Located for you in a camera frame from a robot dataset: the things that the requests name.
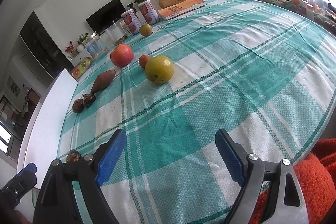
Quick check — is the brown sweet potato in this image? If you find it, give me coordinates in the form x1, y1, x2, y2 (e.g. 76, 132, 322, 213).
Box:
91, 69, 116, 94

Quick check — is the red apple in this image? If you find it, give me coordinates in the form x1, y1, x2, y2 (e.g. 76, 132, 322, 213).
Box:
110, 44, 134, 68

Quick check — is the small orange tangerine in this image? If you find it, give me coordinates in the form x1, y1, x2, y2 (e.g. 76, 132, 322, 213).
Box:
138, 55, 151, 70

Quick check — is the large green yellow pear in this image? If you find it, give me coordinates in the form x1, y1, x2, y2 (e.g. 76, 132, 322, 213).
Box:
145, 56, 174, 84

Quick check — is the red fleece sleeve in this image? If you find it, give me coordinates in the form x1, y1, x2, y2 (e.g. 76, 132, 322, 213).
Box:
248, 138, 336, 224

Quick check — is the white cardboard box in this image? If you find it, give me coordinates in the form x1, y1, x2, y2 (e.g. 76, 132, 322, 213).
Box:
16, 68, 79, 175

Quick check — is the teal white plaid tablecloth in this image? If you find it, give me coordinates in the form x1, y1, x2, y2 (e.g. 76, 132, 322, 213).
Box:
57, 0, 335, 223

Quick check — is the black cabinet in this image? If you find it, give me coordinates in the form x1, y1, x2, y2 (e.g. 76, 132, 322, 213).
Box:
19, 12, 74, 87

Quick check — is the fruit print tissue pack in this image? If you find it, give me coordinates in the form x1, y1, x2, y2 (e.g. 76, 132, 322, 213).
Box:
71, 57, 92, 80

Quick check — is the red flower vase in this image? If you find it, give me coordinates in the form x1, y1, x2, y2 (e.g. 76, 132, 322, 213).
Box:
65, 40, 78, 57

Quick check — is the clear jar gold lid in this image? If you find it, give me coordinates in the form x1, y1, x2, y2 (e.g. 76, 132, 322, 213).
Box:
83, 36, 107, 59

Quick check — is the clear jar black lid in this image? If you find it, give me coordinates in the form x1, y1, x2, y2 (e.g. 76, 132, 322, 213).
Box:
105, 19, 126, 46

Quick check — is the black television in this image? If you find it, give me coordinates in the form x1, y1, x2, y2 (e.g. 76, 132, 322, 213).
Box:
86, 0, 126, 34

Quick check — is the small green brown pear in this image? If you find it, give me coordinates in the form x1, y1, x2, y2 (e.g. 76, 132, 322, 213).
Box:
139, 24, 153, 37

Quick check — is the left orange white can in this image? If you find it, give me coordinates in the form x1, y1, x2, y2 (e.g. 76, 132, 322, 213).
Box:
121, 9, 141, 35

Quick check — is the orange white can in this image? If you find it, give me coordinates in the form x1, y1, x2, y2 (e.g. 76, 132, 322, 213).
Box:
121, 9, 141, 35
138, 0, 160, 25

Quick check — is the right orange white can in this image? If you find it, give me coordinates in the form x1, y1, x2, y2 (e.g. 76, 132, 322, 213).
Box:
138, 0, 160, 25

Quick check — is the orange book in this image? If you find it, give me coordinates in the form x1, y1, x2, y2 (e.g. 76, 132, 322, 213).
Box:
157, 0, 206, 20

